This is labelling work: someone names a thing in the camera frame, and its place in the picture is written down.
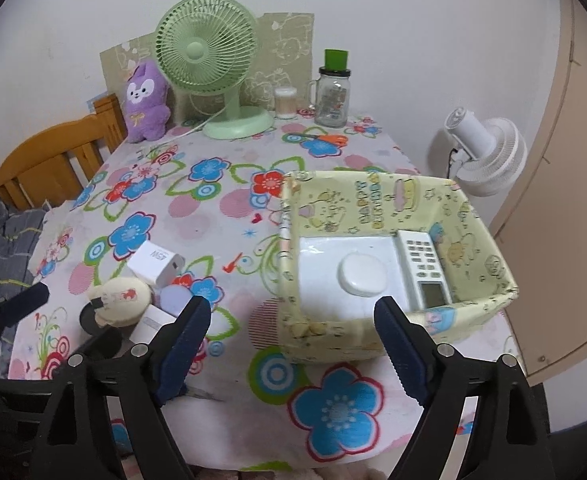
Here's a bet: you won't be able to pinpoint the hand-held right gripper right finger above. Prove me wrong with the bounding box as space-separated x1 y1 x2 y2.
373 296 551 480

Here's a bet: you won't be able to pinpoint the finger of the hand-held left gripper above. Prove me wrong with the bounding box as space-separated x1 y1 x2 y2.
80 302 123 359
0 282 50 363

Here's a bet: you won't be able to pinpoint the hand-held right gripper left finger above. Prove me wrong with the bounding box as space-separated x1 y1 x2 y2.
34 296 212 480

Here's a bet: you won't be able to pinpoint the white small box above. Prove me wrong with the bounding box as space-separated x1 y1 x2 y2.
128 305 177 348

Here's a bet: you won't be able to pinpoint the lavender round case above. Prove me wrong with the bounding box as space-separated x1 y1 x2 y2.
156 285 194 318

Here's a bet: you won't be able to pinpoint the white charger adapter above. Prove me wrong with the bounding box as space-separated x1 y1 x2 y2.
126 240 187 288

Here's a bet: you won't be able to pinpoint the yellow fabric basket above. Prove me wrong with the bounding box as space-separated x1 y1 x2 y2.
278 170 519 365

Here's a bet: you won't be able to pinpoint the grey plaid blanket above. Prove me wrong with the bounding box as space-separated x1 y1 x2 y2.
0 200 47 306

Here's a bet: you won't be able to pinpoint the floral tablecloth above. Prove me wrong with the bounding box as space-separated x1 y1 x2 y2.
6 107 524 473

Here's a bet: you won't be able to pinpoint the white round case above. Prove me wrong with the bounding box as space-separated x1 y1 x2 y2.
337 251 389 296

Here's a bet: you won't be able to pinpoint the white remote control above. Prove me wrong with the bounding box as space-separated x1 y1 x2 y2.
397 230 454 311

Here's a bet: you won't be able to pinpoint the white plastic packet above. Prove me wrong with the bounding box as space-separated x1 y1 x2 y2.
298 235 409 313

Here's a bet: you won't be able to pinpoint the wooden chair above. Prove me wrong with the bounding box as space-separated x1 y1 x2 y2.
0 92 127 211

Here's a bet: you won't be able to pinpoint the white standing fan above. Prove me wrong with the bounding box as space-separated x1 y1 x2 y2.
443 106 528 198

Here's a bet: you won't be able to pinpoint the beige door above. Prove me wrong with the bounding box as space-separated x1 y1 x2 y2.
488 0 587 386

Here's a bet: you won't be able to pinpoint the purple plush toy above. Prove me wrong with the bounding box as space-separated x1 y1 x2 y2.
124 59 172 144

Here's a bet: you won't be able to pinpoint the glass jar with green lid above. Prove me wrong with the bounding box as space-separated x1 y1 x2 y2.
306 49 351 128

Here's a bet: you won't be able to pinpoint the cotton swab container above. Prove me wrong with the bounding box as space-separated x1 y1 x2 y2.
274 86 299 120

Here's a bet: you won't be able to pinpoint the green desk fan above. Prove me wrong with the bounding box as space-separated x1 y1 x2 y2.
154 0 274 140

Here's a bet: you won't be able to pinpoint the beige patterned board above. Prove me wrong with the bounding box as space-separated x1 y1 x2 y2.
98 11 317 128

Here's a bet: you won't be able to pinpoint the white fan cable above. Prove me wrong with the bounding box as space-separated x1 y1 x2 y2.
164 112 227 138

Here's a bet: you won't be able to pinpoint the orange handled scissors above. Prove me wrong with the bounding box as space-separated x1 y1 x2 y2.
286 132 349 147

